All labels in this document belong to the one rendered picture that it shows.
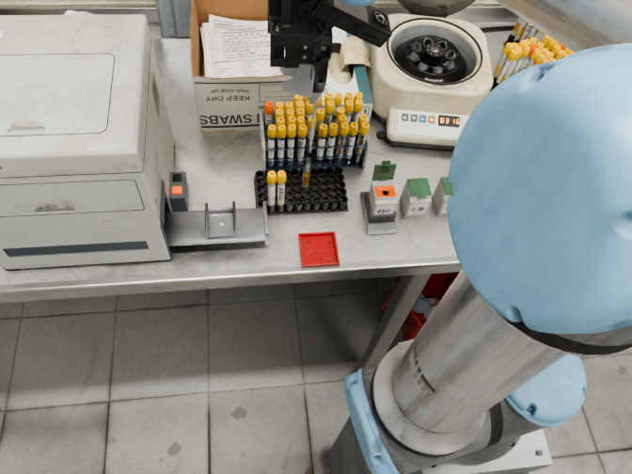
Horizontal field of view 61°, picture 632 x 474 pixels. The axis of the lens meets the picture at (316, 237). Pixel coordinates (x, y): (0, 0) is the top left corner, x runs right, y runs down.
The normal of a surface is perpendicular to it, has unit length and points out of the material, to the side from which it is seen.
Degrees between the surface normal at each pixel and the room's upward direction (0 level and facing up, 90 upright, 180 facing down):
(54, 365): 0
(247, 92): 92
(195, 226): 0
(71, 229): 90
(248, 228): 0
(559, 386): 9
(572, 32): 105
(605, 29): 84
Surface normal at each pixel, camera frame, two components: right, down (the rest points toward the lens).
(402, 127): 0.05, -0.10
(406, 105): -0.04, 0.86
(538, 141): -0.93, 0.14
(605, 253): -0.83, 0.20
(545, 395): 0.24, -0.50
